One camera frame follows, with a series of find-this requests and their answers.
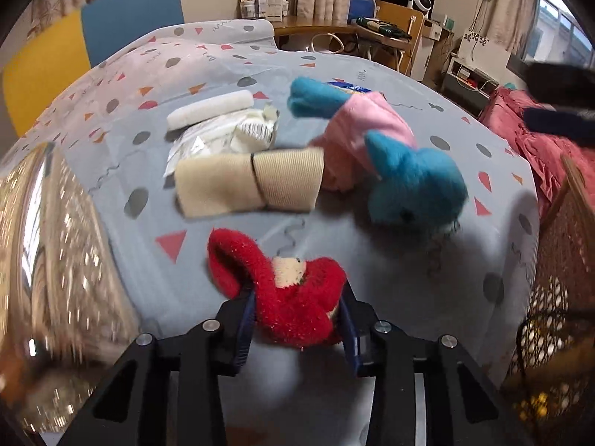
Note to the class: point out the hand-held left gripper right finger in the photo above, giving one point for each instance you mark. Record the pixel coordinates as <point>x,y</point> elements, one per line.
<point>351,334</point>

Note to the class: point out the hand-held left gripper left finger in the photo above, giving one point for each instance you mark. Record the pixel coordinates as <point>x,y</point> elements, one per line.
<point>244,330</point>

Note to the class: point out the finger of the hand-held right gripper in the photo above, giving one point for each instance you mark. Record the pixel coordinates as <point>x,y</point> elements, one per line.
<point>558,123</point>

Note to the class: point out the red plush toy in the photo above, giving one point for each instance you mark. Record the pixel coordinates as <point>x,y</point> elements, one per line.
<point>297,306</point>

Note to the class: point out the beige bandage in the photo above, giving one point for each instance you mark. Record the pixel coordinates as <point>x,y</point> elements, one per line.
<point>283,176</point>

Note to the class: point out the blue plush toy pink dress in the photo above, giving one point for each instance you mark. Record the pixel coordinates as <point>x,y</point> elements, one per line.
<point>409,181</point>

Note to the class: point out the white plastic packet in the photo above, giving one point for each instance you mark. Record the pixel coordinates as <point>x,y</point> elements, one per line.
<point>209,137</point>

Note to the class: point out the gold tin box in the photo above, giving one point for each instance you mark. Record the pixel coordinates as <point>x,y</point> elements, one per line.
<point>56,265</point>

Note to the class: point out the white gauze roll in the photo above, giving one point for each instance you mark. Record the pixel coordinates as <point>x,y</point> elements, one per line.
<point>209,109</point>

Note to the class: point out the red blanket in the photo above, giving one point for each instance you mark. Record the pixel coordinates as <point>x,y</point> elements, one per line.
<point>525,148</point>

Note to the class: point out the window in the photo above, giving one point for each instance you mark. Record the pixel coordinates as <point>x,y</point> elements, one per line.
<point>558,23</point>

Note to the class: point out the white board leaf print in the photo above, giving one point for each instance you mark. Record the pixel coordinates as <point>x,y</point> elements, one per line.
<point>476,42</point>

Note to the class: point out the grey storage rack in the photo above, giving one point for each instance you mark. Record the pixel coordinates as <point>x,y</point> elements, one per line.
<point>465,83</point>

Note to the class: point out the white cabinet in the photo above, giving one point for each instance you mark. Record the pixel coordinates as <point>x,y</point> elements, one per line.
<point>427,55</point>

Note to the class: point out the white round fan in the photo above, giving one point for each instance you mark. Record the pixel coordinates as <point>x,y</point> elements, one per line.
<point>420,0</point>

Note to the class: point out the rattan cane chair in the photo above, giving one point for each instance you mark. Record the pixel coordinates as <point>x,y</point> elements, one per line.
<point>553,288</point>

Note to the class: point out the wooden chair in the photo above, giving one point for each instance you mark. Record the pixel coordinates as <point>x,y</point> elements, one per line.
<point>395,14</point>

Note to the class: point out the dark green tool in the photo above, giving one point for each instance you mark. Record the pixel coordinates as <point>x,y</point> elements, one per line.
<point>383,28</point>

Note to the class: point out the blue snack packet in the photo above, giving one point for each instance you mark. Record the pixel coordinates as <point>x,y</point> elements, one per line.
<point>346,86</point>

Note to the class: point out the blue folding chair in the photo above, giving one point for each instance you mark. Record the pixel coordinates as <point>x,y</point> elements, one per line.
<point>358,9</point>

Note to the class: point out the wooden desk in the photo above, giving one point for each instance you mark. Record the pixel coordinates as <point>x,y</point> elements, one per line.
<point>302,23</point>

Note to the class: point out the white carton box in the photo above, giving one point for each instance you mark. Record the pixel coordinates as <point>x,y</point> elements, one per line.
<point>275,2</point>

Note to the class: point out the patterned pillow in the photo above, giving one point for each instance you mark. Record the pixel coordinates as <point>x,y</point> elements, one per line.
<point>218,32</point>

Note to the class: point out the cardboard box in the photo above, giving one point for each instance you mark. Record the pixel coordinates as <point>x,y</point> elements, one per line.
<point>251,7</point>

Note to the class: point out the multicoloured padded headboard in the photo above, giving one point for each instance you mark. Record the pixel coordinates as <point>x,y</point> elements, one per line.
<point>130,18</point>

